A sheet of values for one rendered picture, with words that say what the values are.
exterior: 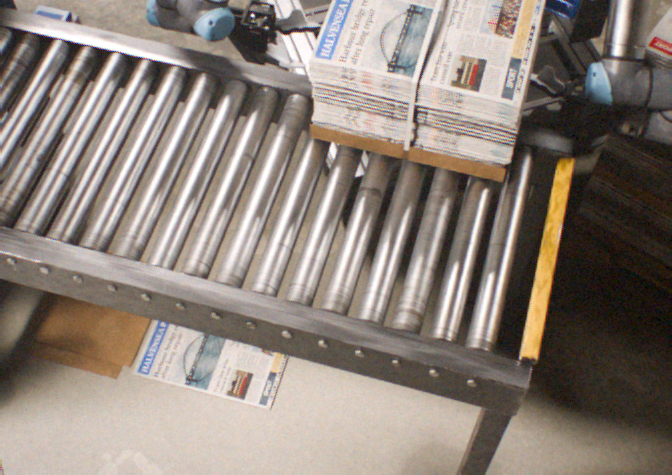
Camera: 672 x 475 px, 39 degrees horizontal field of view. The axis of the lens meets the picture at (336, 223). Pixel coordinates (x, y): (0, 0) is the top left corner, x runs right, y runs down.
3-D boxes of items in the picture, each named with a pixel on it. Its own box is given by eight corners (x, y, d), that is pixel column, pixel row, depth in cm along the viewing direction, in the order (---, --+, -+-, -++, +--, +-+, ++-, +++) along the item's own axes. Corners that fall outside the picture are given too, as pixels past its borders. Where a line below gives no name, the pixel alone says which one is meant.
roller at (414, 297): (475, 139, 187) (465, 123, 184) (421, 349, 163) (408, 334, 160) (453, 143, 190) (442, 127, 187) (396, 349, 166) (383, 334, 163)
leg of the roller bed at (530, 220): (508, 318, 252) (562, 169, 194) (504, 337, 249) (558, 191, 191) (486, 312, 253) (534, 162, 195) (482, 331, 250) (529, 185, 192)
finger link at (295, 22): (320, 12, 197) (277, 18, 196) (320, 31, 203) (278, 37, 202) (317, 1, 199) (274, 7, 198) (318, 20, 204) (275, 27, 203)
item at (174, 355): (302, 314, 252) (302, 312, 251) (269, 412, 237) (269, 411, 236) (173, 280, 257) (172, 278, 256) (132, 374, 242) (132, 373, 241)
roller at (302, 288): (380, 117, 190) (367, 101, 187) (313, 320, 166) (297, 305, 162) (359, 121, 193) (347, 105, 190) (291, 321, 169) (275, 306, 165)
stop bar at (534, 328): (574, 164, 180) (577, 157, 179) (537, 366, 158) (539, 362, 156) (557, 160, 181) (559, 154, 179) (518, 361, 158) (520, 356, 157)
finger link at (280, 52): (295, 59, 191) (262, 36, 194) (296, 78, 196) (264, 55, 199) (305, 51, 192) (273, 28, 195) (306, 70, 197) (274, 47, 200)
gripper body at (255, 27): (267, 30, 192) (211, 18, 194) (269, 58, 200) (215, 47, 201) (278, 3, 196) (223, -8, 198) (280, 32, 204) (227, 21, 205)
